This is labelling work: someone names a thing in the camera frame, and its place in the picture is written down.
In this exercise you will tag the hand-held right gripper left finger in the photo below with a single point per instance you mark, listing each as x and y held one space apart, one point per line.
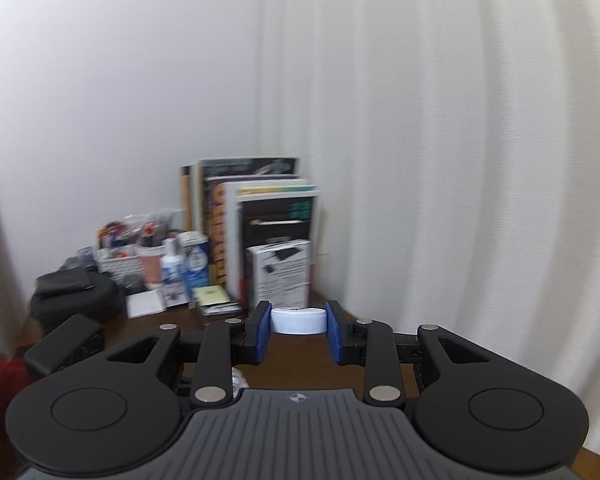
261 335

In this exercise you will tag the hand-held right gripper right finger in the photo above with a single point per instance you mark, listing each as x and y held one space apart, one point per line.
334 335

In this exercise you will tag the white bottle cap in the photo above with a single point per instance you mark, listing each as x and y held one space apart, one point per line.
300 322

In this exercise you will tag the small white plastic bottle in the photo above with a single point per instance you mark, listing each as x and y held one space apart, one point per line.
171 265

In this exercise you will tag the black zip case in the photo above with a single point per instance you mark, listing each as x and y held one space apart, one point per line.
75 295

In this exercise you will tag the white product box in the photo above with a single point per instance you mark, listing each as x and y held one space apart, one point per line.
280 275

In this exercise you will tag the yellow sticky notes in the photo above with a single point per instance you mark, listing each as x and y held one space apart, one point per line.
211 295

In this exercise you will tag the white notepad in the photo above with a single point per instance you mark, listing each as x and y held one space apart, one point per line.
144 304

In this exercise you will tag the small patterned box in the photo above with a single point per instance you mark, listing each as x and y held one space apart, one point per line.
176 294

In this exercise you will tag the white basket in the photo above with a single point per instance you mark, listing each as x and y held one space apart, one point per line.
117 262

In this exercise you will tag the blue and white carton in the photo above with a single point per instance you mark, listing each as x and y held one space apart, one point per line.
196 260

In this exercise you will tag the pink pen cup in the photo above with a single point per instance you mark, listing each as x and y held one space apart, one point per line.
150 265

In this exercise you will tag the row of upright books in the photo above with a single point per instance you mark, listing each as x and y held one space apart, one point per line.
260 210

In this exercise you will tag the white pleated curtain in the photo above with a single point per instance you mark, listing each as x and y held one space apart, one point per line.
430 160

